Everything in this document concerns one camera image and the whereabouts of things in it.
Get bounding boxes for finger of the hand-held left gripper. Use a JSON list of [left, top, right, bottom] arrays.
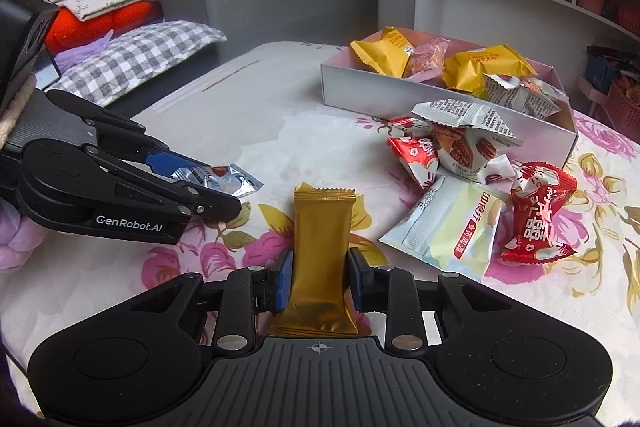
[[46, 89, 212, 181], [84, 145, 244, 223]]

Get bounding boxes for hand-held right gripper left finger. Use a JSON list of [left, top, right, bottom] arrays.
[[127, 251, 295, 359]]

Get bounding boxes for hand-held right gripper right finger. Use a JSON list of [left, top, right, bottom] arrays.
[[348, 248, 505, 356]]

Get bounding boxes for small silver snack packet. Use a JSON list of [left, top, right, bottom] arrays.
[[172, 163, 265, 200]]

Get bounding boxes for gold snack bar packet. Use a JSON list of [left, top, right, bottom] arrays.
[[267, 182, 362, 339]]

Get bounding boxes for pink cardboard box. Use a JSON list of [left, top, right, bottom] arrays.
[[320, 31, 580, 172]]

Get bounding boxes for person's left hand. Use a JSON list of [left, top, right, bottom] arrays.
[[0, 202, 51, 271]]

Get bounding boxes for pastel white snack packet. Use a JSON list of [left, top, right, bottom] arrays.
[[378, 177, 506, 283]]

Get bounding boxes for grey checked pillow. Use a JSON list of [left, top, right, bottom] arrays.
[[52, 21, 228, 108]]

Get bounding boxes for red white snack packet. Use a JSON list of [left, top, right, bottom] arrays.
[[387, 117, 427, 140], [387, 134, 442, 190]]

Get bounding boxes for lilac cloth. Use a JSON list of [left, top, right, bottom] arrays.
[[54, 31, 117, 68]]

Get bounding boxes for red cushion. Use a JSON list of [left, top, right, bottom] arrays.
[[44, 1, 164, 56]]

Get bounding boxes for white pecan snack packet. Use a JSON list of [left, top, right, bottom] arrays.
[[477, 157, 517, 194], [411, 99, 524, 182]]

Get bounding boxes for large red candy packet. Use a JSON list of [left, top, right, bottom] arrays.
[[500, 161, 579, 264]]

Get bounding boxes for pink snack packet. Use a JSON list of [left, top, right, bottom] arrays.
[[405, 38, 449, 82]]

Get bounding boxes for pink plastic tray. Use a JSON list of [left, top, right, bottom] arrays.
[[577, 74, 609, 100]]

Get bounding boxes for large pink plastic basket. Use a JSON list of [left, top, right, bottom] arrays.
[[602, 79, 640, 144]]

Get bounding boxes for blue plastic basket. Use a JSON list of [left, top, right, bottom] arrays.
[[585, 52, 626, 82]]

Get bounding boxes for small red basket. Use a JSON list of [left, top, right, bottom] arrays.
[[615, 3, 640, 36]]

